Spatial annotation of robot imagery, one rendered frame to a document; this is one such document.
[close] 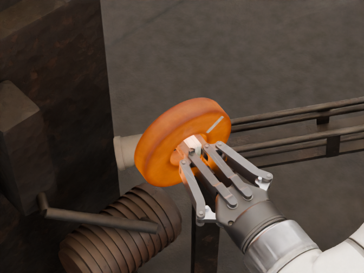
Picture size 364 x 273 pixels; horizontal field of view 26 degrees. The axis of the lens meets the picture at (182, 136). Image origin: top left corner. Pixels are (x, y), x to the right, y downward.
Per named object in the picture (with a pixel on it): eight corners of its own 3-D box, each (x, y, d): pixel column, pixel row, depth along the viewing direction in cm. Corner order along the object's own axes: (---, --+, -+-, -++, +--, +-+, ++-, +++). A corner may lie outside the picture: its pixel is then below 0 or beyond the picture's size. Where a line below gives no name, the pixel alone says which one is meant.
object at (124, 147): (117, 151, 141) (111, 129, 136) (167, 142, 141) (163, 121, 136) (120, 177, 137) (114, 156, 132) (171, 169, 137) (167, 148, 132)
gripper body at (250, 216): (239, 267, 107) (200, 218, 111) (288, 238, 110) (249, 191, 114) (244, 239, 101) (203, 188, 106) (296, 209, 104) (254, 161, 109)
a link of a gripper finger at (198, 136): (208, 155, 113) (225, 147, 114) (188, 132, 115) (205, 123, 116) (207, 162, 114) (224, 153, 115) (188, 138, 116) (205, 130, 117)
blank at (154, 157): (168, 181, 126) (180, 195, 124) (113, 161, 113) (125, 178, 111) (235, 111, 123) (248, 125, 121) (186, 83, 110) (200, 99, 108)
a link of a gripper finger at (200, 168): (238, 216, 110) (229, 221, 109) (192, 162, 115) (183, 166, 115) (240, 201, 107) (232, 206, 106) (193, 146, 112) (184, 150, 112)
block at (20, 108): (-9, 185, 145) (-37, 96, 127) (27, 162, 148) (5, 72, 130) (25, 221, 140) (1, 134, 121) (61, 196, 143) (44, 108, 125)
